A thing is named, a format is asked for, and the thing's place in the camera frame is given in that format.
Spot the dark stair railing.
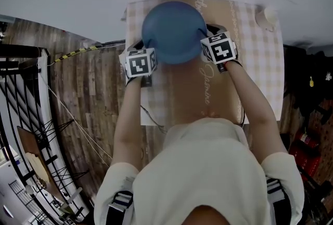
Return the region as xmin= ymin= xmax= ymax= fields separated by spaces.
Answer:
xmin=0 ymin=44 xmax=92 ymax=225

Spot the red fire extinguisher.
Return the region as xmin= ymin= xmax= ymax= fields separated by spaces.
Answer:
xmin=296 ymin=130 xmax=319 ymax=148

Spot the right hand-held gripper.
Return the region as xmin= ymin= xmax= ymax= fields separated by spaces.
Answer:
xmin=196 ymin=23 xmax=243 ymax=74

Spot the red extinguisher box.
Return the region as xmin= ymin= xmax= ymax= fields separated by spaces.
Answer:
xmin=288 ymin=145 xmax=322 ymax=176

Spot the cream shirt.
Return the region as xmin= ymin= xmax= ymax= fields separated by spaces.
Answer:
xmin=93 ymin=117 xmax=305 ymax=225

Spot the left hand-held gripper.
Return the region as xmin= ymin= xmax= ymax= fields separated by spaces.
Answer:
xmin=119 ymin=37 xmax=159 ymax=88

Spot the black white harness strap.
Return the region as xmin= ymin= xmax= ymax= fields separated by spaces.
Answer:
xmin=108 ymin=190 xmax=134 ymax=225
xmin=266 ymin=178 xmax=289 ymax=225

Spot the brown wooden board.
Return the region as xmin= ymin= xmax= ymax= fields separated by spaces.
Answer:
xmin=17 ymin=126 xmax=50 ymax=183

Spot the person's right forearm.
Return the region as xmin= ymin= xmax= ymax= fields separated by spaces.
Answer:
xmin=225 ymin=61 xmax=288 ymax=165

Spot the white cup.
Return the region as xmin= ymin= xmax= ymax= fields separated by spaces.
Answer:
xmin=254 ymin=6 xmax=279 ymax=32

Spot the person's left forearm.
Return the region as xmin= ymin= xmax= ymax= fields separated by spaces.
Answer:
xmin=111 ymin=78 xmax=143 ymax=167

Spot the white rope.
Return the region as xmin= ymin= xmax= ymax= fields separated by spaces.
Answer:
xmin=39 ymin=73 xmax=112 ymax=167

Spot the blue plate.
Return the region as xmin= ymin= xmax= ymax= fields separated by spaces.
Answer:
xmin=142 ymin=1 xmax=206 ymax=65

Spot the yellow black striped tape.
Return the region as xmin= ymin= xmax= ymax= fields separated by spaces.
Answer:
xmin=54 ymin=46 xmax=98 ymax=62

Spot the checkered beige tablecloth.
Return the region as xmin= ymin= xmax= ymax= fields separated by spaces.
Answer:
xmin=121 ymin=0 xmax=285 ymax=126

